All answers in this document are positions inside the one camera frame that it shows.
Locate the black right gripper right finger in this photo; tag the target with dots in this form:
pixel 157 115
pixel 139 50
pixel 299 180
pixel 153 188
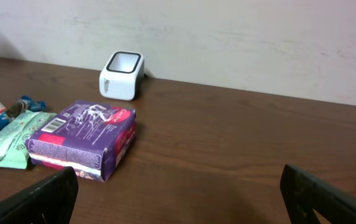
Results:
pixel 305 195

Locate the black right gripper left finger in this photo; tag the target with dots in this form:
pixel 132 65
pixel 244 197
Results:
pixel 50 200

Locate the mint green tissue pack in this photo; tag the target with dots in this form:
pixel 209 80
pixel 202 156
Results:
pixel 13 151

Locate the purple Carefree liner pack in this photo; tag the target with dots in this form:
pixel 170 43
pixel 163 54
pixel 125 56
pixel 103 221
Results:
pixel 92 138

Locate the blue Oreo cookie pack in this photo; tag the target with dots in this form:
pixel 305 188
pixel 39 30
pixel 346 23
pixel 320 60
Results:
pixel 24 104

